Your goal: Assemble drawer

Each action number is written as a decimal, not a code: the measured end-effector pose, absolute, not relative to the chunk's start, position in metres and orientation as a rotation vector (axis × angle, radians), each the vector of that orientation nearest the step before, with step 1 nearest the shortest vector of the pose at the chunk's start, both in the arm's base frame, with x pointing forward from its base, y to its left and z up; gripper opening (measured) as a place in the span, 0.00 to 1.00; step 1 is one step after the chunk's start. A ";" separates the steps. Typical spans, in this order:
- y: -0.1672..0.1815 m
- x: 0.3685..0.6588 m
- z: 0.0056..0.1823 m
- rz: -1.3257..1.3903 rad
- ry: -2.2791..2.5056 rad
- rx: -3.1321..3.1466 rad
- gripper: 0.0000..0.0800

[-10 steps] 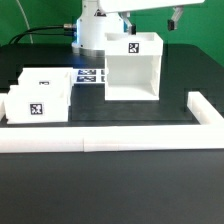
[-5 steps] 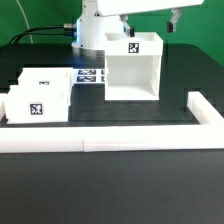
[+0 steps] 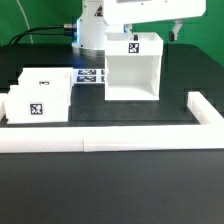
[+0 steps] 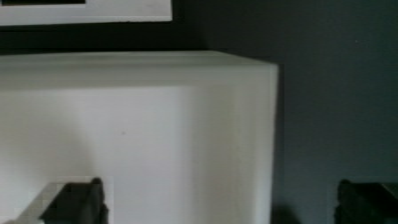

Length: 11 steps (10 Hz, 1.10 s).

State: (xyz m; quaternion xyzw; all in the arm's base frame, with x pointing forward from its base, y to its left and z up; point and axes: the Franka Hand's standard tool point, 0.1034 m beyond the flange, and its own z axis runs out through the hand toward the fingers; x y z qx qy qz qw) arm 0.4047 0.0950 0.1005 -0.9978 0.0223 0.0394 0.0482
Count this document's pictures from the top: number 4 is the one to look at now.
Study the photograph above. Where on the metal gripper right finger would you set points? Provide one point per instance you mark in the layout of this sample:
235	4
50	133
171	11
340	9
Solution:
367	203

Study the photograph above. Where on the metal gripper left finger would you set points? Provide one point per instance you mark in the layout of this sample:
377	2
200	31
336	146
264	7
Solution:
79	207

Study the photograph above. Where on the white fiducial marker sheet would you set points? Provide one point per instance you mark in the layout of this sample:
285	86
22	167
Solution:
45	12

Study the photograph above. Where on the white drawer cabinet frame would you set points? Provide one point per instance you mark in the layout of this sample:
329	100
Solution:
153	119

